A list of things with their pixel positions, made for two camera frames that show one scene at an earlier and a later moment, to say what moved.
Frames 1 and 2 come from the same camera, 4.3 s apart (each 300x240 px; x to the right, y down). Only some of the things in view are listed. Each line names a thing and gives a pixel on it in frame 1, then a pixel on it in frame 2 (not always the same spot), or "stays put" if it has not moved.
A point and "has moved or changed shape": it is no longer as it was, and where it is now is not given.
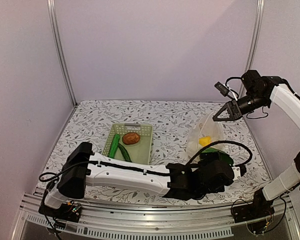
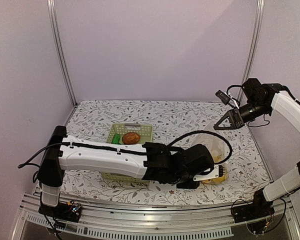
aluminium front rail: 136,220 stays put
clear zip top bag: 206,131 has moved or changed shape
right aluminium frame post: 253,43 stays put
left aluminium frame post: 53,17 stays put
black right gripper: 237,115 -> 235,112
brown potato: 130,138 stays put
